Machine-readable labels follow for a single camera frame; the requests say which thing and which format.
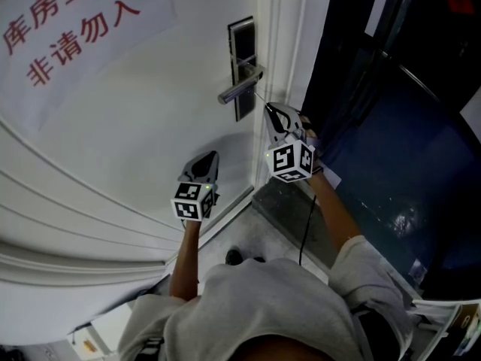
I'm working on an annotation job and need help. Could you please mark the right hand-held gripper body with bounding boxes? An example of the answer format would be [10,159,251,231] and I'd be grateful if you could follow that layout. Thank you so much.
[265,124,316,184]

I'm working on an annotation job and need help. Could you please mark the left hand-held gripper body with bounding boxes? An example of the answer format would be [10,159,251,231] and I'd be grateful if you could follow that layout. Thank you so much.
[170,168,221,223]

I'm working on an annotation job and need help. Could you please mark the silver black door lock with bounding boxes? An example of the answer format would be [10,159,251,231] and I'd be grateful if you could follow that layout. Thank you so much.
[217,16,265,123]

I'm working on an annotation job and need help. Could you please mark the person's right forearm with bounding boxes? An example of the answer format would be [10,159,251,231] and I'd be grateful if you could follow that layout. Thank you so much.
[308,169,364,253]

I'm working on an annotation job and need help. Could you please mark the person's left forearm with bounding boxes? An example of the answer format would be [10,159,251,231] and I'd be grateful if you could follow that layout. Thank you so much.
[168,218,203,301]

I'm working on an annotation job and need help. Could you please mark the white panelled door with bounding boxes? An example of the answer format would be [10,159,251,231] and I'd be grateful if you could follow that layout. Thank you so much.
[0,0,283,347]

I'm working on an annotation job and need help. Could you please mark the person's right hand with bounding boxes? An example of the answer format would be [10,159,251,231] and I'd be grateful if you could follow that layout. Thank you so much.
[299,114,323,150]

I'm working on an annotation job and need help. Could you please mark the dark stone threshold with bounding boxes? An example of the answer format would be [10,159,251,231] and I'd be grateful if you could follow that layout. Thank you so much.
[250,180,341,268]

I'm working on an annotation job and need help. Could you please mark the person's grey sweatshirt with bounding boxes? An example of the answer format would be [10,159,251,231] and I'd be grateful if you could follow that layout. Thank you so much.
[117,234,415,361]

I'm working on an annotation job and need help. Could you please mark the white cabinet with yellow label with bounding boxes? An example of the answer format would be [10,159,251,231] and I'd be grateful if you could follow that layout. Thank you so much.
[66,321,123,361]

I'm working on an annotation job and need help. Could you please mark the white paper sign red print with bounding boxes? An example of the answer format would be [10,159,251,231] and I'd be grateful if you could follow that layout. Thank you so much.
[0,0,180,134]

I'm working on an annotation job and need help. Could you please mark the white cardboard box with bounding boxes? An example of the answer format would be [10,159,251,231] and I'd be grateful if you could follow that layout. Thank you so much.
[411,298,481,359]

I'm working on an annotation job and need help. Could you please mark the white door frame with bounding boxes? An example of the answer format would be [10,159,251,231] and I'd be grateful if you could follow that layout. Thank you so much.
[255,0,335,191]

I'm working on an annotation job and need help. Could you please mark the black cable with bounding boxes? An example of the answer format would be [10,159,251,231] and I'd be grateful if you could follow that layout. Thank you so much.
[298,194,318,267]

